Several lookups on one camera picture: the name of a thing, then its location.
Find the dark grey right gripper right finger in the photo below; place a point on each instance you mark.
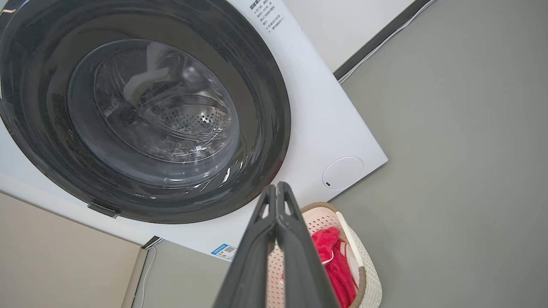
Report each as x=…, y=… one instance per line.
x=302, y=265

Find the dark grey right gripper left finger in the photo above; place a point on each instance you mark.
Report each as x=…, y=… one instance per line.
x=250, y=265

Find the cream perforated laundry basket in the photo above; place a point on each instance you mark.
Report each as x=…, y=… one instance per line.
x=368, y=273

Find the blue energy label sticker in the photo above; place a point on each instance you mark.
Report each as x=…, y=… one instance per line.
x=224, y=251

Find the red garment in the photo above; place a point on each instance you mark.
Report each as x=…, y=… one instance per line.
x=338, y=265

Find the white garment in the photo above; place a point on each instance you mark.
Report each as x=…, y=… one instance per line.
x=352, y=263

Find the round white filter cover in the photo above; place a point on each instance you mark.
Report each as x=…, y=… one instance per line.
x=342, y=172

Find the white front-load washing machine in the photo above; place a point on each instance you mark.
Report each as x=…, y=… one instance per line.
x=325, y=124

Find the steel washer drum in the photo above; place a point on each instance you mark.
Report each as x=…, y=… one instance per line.
x=184, y=119

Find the black text instruction sticker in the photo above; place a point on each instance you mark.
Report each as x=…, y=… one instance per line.
x=265, y=15

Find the round black washer door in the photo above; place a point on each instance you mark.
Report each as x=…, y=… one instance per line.
x=38, y=128

